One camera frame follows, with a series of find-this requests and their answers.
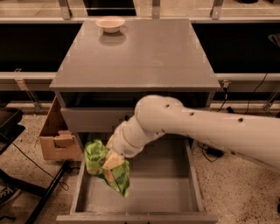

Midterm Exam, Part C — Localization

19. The cardboard box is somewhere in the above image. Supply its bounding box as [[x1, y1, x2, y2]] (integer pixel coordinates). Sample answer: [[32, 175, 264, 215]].
[[39, 98, 82, 161]]

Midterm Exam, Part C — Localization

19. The black power adapter cable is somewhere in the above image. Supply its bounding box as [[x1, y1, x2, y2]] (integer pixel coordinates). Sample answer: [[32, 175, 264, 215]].
[[197, 73, 270, 163]]

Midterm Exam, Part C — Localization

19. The closed grey top drawer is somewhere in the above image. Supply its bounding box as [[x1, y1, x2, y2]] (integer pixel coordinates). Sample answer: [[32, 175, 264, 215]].
[[59, 106, 212, 134]]

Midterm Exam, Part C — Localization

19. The black tray left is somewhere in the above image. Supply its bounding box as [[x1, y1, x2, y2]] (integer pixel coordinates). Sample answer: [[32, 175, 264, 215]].
[[0, 108, 25, 155]]

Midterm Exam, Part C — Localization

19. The grey drawer cabinet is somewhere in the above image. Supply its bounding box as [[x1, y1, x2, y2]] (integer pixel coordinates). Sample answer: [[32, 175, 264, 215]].
[[50, 18, 220, 145]]

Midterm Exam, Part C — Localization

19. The black stand leg left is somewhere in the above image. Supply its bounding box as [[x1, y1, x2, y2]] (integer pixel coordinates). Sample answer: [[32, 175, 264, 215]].
[[0, 161, 70, 224]]

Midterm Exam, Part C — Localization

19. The black sneaker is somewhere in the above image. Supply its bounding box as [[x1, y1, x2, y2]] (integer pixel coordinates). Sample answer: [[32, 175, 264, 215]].
[[0, 186, 21, 207]]

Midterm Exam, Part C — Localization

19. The green rice chip bag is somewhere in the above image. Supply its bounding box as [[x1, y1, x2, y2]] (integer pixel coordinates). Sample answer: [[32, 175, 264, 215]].
[[84, 139, 130, 198]]

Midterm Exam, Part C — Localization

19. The metal rail bracket left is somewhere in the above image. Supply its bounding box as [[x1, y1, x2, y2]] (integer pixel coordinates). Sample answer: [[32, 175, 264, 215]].
[[14, 68, 42, 113]]

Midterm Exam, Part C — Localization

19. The beige bowl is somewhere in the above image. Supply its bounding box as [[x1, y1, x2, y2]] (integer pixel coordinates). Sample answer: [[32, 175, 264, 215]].
[[95, 16, 125, 33]]

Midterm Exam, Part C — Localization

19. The open grey middle drawer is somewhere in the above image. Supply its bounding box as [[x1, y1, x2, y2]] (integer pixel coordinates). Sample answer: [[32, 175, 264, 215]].
[[56, 135, 218, 224]]

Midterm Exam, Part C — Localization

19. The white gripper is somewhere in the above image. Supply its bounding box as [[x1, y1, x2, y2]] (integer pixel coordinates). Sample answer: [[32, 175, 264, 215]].
[[102, 122, 144, 170]]

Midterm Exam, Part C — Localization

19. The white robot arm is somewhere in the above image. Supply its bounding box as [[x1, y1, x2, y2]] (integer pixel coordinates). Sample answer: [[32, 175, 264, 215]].
[[102, 95, 280, 172]]

